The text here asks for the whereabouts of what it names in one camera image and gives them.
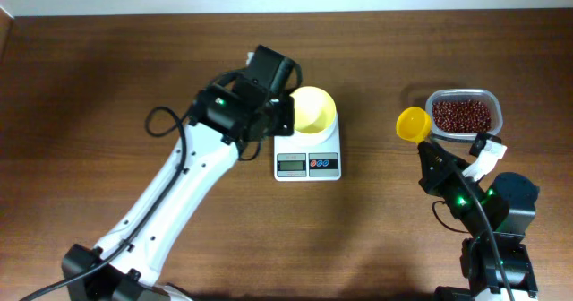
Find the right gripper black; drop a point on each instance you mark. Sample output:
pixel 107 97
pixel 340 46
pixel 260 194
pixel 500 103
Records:
pixel 434 175

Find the white digital kitchen scale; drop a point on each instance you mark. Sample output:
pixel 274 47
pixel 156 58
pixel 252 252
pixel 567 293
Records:
pixel 308 156

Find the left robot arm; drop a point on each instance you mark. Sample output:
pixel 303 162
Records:
pixel 234 109

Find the yellow measuring scoop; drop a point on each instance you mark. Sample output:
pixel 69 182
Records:
pixel 413 125

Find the clear plastic container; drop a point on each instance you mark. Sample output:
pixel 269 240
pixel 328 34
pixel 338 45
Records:
pixel 483 96

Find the pale yellow bowl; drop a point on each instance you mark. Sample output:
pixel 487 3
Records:
pixel 315 110

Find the red beans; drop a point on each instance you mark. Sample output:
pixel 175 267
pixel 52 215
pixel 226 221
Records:
pixel 466 116

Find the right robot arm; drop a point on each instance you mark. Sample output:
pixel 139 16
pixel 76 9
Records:
pixel 494 259

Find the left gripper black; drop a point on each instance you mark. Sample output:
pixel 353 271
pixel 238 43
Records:
pixel 285 107

